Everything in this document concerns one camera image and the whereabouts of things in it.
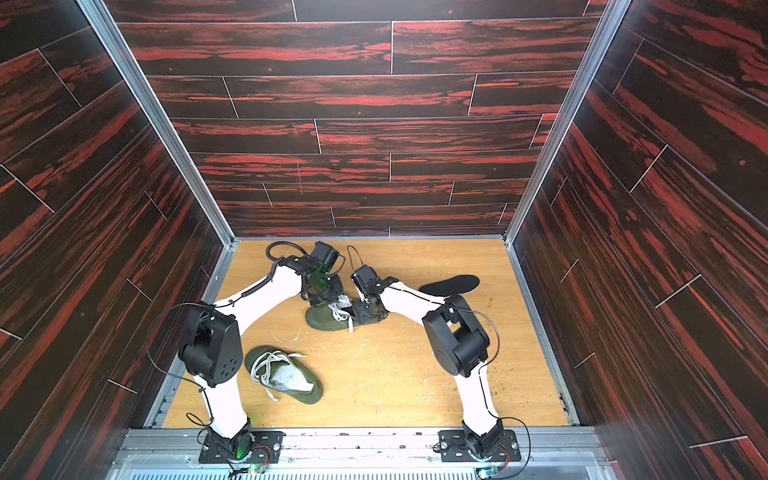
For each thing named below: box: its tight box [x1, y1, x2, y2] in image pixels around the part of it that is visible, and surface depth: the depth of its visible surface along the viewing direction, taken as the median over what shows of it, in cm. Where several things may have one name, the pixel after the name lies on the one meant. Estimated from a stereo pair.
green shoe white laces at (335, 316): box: [305, 295, 387, 333], surface depth 93 cm
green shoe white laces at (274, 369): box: [245, 345, 324, 405], surface depth 82 cm
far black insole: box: [419, 274, 481, 297], surface depth 108 cm
